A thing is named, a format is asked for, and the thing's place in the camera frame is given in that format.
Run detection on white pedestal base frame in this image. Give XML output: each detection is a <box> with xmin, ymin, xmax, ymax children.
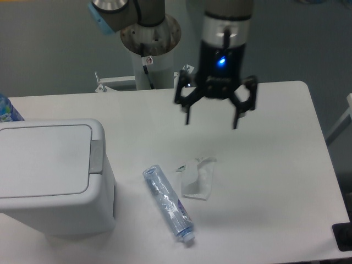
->
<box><xmin>95</xmin><ymin>64</ymin><xmax>195</xmax><ymax>93</ymax></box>

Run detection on white frame at right edge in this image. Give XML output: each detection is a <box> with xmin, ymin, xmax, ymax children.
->
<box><xmin>325</xmin><ymin>93</ymin><xmax>351</xmax><ymax>146</ymax></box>

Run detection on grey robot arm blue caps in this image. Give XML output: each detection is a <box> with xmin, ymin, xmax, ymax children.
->
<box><xmin>88</xmin><ymin>1</ymin><xmax>258</xmax><ymax>121</ymax></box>

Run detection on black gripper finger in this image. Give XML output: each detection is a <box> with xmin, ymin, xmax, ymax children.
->
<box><xmin>230</xmin><ymin>75</ymin><xmax>259</xmax><ymax>129</ymax></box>
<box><xmin>173</xmin><ymin>69</ymin><xmax>206</xmax><ymax>126</ymax></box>

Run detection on black clamp at table corner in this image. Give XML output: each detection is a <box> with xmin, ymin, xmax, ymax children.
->
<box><xmin>332</xmin><ymin>222</ymin><xmax>351</xmax><ymax>252</ymax></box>

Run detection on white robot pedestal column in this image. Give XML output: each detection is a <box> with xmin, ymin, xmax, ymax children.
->
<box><xmin>120</xmin><ymin>14</ymin><xmax>182</xmax><ymax>90</ymax></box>

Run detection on crumpled clear plastic bag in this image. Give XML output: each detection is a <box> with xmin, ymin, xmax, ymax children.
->
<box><xmin>176</xmin><ymin>157</ymin><xmax>217</xmax><ymax>201</ymax></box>

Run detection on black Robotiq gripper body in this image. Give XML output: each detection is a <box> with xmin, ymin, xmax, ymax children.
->
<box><xmin>195</xmin><ymin>41</ymin><xmax>245</xmax><ymax>100</ymax></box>

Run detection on black cable on pedestal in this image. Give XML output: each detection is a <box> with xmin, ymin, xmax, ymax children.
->
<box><xmin>139</xmin><ymin>42</ymin><xmax>155</xmax><ymax>90</ymax></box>

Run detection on white push-lid trash can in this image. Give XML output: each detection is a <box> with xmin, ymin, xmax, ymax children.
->
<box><xmin>1</xmin><ymin>119</ymin><xmax>116</xmax><ymax>236</ymax></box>

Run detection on clear plastic water bottle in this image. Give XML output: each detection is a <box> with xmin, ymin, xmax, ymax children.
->
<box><xmin>142</xmin><ymin>165</ymin><xmax>195</xmax><ymax>244</ymax></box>

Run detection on blue labelled bottle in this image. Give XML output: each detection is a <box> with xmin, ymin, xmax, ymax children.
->
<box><xmin>1</xmin><ymin>94</ymin><xmax>25</xmax><ymax>123</ymax></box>

